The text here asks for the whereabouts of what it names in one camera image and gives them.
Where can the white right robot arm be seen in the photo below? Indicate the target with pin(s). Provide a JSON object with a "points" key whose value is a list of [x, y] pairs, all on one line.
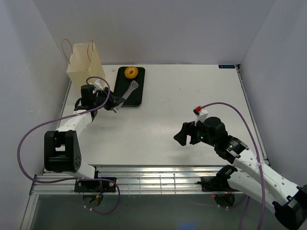
{"points": [[285, 199]]}

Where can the metal tongs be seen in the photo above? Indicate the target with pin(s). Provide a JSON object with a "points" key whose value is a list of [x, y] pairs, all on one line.
{"points": [[133, 85]]}

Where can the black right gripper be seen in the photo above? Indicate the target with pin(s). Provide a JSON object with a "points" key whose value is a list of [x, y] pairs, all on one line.
{"points": [[189, 129]]}

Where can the cream paper bag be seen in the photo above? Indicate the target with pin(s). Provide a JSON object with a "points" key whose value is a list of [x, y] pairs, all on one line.
{"points": [[83, 63]]}

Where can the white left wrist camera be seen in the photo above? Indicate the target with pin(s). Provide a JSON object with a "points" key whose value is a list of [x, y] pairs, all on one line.
{"points": [[97, 84]]}

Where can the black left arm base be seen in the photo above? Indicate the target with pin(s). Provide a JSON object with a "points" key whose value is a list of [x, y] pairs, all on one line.
{"points": [[96, 186]]}

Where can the black rectangular tray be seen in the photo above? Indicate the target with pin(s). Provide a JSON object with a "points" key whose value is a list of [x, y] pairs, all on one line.
{"points": [[122, 83]]}

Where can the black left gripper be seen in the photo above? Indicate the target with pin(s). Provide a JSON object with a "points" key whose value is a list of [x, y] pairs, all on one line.
{"points": [[113, 100]]}

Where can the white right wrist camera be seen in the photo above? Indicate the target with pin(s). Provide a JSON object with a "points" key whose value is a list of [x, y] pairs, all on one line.
{"points": [[201, 114]]}

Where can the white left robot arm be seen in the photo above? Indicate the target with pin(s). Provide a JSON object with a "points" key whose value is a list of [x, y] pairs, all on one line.
{"points": [[62, 153]]}

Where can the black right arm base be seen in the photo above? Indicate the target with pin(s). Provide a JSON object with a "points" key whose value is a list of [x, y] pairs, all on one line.
{"points": [[219, 182]]}

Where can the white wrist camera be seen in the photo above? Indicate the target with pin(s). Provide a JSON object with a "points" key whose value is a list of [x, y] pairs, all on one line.
{"points": [[201, 114], [97, 84]]}

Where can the golden bagel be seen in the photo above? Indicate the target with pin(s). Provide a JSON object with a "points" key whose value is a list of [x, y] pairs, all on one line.
{"points": [[131, 72]]}

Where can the aluminium rail frame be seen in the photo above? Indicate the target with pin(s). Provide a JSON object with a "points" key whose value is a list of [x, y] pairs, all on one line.
{"points": [[132, 180]]}

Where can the blue table label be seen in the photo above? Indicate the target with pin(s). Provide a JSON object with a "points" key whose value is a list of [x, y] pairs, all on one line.
{"points": [[226, 66]]}

